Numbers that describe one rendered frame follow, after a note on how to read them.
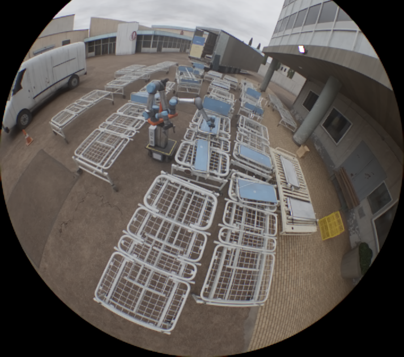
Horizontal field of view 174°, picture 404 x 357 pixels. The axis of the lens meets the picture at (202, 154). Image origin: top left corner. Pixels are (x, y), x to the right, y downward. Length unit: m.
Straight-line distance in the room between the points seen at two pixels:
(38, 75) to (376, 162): 12.92
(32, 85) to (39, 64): 0.92
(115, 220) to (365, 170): 7.28
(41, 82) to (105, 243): 6.63
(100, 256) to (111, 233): 0.44
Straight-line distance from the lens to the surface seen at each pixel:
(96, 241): 2.34
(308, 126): 5.88
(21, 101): 6.97
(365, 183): 6.23
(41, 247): 3.16
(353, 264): 4.92
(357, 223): 6.22
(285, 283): 3.02
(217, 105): 3.49
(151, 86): 1.65
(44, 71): 7.44
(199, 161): 2.06
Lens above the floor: 2.06
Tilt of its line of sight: 45 degrees down
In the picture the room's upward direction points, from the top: 19 degrees clockwise
